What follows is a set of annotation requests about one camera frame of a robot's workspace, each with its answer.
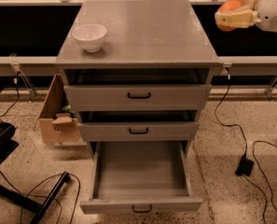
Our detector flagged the black floor cable right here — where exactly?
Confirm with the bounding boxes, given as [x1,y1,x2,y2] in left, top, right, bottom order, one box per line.
[242,140,277,224]

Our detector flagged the black floor cable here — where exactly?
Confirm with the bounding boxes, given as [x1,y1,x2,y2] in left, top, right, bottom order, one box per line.
[0,166,82,224]
[242,140,277,224]

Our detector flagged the black floor cable left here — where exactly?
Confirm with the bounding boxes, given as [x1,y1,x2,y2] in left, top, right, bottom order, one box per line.
[0,166,82,224]

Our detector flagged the white ceramic bowl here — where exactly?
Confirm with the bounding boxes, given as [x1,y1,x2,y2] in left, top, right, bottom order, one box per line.
[72,23,107,52]

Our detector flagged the black adapter cable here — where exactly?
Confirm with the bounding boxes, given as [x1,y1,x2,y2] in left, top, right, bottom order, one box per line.
[214,75,249,161]

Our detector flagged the black wall cable left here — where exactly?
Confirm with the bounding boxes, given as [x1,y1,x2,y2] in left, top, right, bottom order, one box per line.
[0,71,22,121]

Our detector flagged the grey drawer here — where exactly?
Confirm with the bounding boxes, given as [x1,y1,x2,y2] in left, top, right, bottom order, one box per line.
[64,68,211,111]
[80,141,202,215]
[78,110,199,142]

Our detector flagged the grey drawer cabinet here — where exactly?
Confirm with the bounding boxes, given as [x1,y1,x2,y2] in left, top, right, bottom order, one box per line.
[54,0,222,161]

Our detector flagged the brown cardboard box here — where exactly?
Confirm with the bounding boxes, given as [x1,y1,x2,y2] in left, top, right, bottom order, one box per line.
[39,75,81,145]

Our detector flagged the grey middle drawer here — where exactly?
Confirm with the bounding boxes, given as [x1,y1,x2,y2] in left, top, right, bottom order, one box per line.
[78,110,199,142]

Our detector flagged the orange fruit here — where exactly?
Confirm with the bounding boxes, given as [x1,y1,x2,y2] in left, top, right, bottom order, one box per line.
[217,0,242,32]

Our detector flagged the grey window rail frame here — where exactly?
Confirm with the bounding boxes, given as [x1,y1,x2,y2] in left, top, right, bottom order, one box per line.
[0,0,277,103]

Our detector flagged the black power adapter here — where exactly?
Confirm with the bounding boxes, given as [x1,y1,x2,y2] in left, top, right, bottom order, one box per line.
[235,156,254,176]

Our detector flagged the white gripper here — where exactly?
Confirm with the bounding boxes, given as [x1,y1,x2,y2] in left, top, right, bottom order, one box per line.
[215,0,277,33]

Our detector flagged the black chair base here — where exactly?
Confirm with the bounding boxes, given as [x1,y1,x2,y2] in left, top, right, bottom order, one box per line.
[0,91,71,224]

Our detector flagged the grey top drawer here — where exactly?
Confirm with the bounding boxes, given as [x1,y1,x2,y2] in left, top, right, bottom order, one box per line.
[64,68,211,111]

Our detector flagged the grey bottom drawer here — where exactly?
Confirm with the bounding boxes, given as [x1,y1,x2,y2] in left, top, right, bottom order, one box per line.
[80,141,202,215]

